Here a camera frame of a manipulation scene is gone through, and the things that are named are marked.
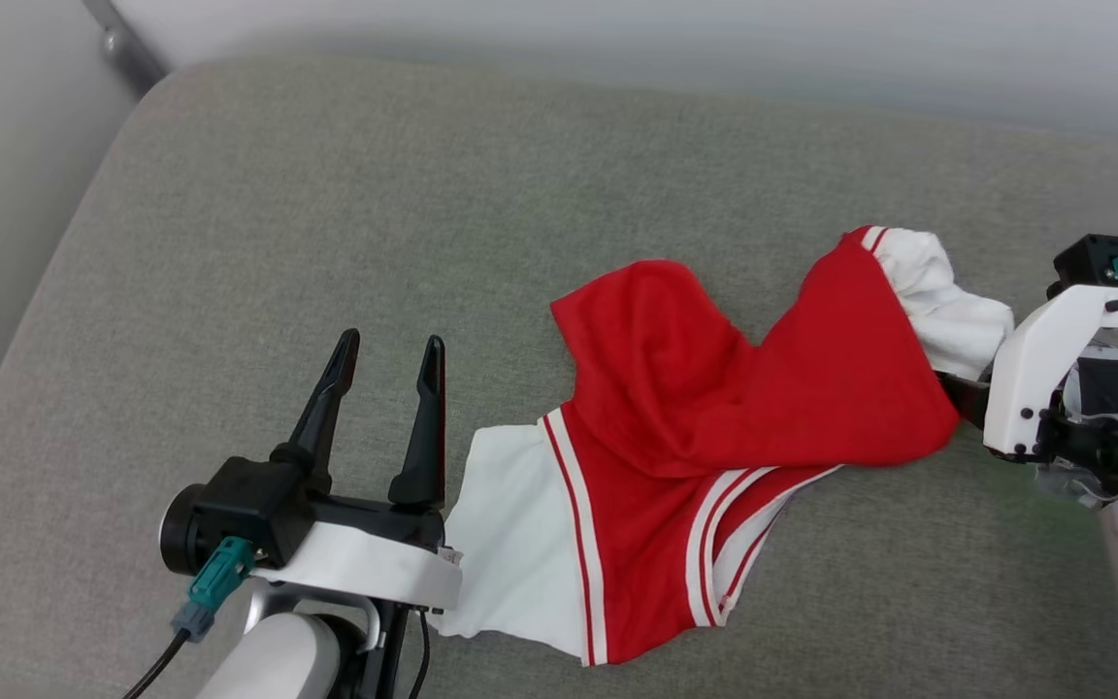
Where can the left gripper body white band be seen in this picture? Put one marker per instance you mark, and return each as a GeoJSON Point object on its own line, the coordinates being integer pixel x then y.
{"type": "Point", "coordinates": [375, 568]}

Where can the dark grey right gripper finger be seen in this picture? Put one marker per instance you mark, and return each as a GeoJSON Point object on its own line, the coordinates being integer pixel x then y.
{"type": "Point", "coordinates": [969, 403]}

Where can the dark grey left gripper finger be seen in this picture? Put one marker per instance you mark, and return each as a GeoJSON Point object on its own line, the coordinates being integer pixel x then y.
{"type": "Point", "coordinates": [321, 417]}
{"type": "Point", "coordinates": [423, 447]}

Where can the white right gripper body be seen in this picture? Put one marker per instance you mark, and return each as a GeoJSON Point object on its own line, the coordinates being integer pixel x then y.
{"type": "Point", "coordinates": [1030, 379]}

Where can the red and white garment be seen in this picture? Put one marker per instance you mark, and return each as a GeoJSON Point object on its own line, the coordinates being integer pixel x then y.
{"type": "Point", "coordinates": [695, 388]}

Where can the grey fabric sofa cushion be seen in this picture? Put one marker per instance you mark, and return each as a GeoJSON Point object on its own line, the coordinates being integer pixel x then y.
{"type": "Point", "coordinates": [326, 243]}

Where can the dark grey metal bar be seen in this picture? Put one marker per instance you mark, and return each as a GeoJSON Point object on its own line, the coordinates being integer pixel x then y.
{"type": "Point", "coordinates": [127, 49]}

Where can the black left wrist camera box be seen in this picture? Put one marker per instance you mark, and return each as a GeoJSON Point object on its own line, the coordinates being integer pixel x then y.
{"type": "Point", "coordinates": [248, 510]}

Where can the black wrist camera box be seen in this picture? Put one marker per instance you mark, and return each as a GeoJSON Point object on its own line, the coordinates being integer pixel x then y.
{"type": "Point", "coordinates": [248, 510]}
{"type": "Point", "coordinates": [1088, 260]}

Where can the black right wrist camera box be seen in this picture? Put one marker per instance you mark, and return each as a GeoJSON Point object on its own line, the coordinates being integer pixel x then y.
{"type": "Point", "coordinates": [1088, 260]}

